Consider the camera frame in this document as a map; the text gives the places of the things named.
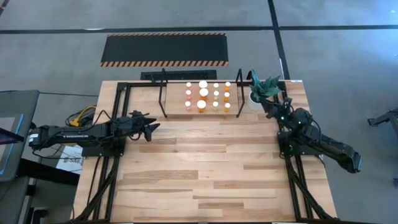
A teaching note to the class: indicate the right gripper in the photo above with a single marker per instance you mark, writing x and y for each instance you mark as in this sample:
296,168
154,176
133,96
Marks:
284,110

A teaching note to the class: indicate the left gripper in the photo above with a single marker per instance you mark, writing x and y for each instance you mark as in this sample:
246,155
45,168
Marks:
127,124

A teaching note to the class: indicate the small orange medicine bottle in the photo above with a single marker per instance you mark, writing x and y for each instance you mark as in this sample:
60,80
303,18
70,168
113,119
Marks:
227,94
227,105
228,84

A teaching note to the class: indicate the large white-capped medicine bottle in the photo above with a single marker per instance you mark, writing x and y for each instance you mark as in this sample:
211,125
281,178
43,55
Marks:
201,104

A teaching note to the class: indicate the small yellow medicine bottle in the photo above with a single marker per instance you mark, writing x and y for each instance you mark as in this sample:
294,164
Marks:
215,85

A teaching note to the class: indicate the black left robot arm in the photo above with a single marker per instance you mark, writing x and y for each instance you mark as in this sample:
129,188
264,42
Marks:
71,135

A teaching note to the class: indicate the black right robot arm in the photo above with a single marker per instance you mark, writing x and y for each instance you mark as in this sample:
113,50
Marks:
323,143

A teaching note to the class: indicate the green plant in white pot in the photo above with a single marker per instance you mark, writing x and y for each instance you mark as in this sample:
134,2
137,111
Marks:
264,88

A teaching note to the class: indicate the black floor grate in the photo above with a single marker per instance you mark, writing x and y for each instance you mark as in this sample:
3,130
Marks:
186,74

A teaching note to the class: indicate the black hazard-striped floor mat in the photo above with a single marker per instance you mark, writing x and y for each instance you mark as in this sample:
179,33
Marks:
164,48

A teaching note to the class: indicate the dark monitor screen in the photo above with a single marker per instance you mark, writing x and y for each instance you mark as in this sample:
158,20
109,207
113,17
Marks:
9,155

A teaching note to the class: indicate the wooden shelf black metal frame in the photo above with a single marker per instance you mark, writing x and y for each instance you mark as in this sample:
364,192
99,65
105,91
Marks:
177,105

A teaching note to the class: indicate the black aluminium table frame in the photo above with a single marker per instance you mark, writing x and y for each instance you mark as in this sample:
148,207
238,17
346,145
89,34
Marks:
140,84

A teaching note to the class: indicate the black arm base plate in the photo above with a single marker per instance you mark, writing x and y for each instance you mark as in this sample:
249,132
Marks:
102,152
295,151

